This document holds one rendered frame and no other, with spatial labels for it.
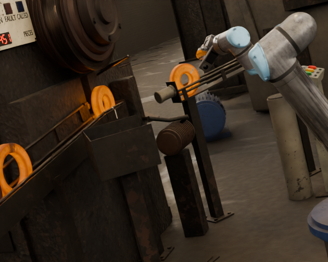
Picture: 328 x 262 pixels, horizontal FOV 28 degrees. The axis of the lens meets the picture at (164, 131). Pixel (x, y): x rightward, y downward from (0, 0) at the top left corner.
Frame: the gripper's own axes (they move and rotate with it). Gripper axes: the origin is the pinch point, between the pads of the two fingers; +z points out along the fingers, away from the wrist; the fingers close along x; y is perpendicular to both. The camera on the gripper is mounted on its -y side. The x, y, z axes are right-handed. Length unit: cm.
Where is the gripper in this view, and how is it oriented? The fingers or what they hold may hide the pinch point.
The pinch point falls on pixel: (198, 57)
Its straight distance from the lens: 301.8
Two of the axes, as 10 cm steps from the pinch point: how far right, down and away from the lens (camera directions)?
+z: -4.0, 1.0, 9.1
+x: -8.4, -4.4, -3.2
